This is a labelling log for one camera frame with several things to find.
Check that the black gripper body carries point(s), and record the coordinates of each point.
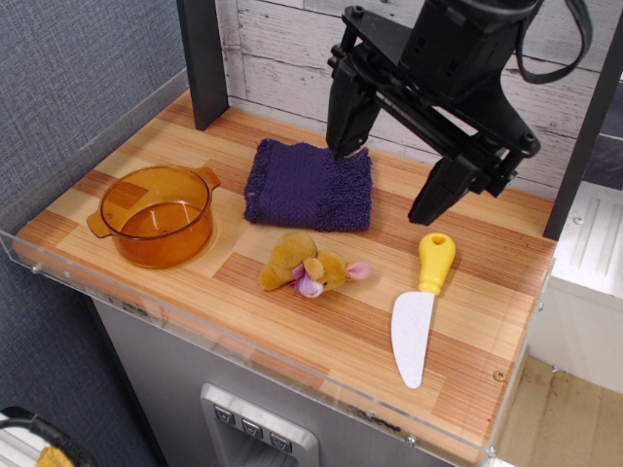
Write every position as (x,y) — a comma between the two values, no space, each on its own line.
(441,79)

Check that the right dark metal post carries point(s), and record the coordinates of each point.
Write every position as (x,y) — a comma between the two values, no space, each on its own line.
(580,156)

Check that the grey toy fridge cabinet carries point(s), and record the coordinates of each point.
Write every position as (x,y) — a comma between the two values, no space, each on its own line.
(167,372)

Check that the silver dispenser button panel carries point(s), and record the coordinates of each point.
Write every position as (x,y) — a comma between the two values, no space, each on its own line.
(244,434)

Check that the black and yellow object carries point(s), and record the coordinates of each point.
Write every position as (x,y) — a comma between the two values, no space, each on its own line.
(29,440)

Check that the orange transparent plastic pot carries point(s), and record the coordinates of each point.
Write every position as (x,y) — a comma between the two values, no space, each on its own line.
(160,216)

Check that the yellow handled toy knife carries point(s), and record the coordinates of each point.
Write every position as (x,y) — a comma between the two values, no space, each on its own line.
(412,311)

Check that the white toy sink counter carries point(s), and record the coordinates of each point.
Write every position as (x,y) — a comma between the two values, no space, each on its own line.
(577,327)

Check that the brown plush mouse toy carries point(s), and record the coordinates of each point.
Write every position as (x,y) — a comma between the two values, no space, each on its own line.
(295,260)

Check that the left dark metal post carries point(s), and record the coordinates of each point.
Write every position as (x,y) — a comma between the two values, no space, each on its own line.
(204,60)

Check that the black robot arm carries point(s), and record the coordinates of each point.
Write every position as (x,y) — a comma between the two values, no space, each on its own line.
(441,79)

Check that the purple folded towel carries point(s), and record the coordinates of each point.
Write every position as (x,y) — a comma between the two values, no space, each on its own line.
(304,187)

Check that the clear acrylic table guard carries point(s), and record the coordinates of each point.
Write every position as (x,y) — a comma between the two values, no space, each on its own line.
(69,130)

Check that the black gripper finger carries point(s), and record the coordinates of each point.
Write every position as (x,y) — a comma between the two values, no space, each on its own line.
(447,183)
(352,111)

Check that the dark metal post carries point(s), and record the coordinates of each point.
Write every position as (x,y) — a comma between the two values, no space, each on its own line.
(204,60)
(580,156)

